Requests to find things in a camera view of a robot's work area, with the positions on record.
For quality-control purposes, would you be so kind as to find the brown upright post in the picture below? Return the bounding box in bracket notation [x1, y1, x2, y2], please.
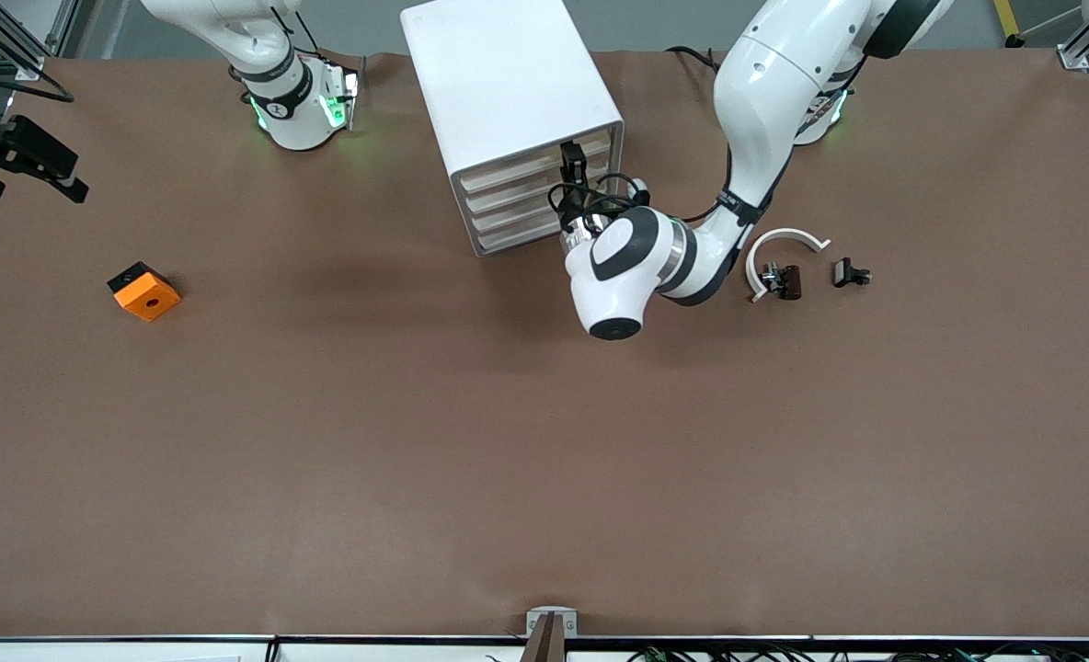
[521, 613, 566, 662]

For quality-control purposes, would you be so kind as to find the orange and black box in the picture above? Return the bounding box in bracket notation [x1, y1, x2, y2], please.
[107, 261, 181, 323]

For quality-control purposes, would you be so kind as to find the cream cabinet drawer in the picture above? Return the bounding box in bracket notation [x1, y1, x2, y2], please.
[474, 210, 566, 256]
[464, 158, 615, 218]
[469, 184, 566, 236]

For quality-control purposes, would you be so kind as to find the white plastic tray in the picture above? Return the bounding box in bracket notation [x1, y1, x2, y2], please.
[460, 133, 614, 197]

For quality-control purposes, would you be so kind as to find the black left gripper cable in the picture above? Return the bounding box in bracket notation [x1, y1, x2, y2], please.
[547, 173, 651, 231]

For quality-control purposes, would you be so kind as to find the white drawer cabinet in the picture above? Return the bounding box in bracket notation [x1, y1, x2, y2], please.
[400, 0, 625, 258]

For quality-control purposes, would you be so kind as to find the grey metal bracket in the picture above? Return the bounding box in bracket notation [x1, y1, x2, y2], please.
[526, 607, 579, 637]

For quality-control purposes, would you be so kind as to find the brown table cover sheet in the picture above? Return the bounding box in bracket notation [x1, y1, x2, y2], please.
[0, 48, 1089, 640]

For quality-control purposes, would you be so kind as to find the white curved plastic part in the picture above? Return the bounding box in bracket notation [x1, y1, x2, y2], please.
[745, 227, 832, 303]

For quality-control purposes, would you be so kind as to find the brown and metal component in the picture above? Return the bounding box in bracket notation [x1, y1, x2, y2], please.
[760, 262, 803, 302]

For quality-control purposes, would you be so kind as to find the black arm base cable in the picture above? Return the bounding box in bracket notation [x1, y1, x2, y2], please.
[666, 46, 725, 74]

